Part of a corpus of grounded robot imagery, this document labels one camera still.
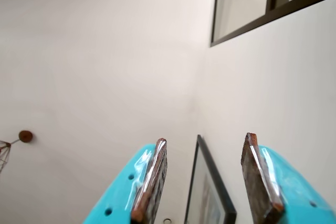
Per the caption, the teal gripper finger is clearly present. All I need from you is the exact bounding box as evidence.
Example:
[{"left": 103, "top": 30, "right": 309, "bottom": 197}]
[
  {"left": 240, "top": 132, "right": 336, "bottom": 224},
  {"left": 83, "top": 137, "right": 168, "bottom": 224}
]

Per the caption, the black picture frame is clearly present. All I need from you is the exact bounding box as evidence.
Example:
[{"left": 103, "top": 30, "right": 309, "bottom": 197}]
[{"left": 183, "top": 134, "right": 237, "bottom": 224}]

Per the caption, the brown round wall knob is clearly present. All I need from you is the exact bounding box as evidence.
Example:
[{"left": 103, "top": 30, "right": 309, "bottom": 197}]
[{"left": 18, "top": 130, "right": 34, "bottom": 144}]

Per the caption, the wire cage pendant lamp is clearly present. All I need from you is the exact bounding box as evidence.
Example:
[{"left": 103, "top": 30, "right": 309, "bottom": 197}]
[{"left": 0, "top": 137, "right": 21, "bottom": 174}]

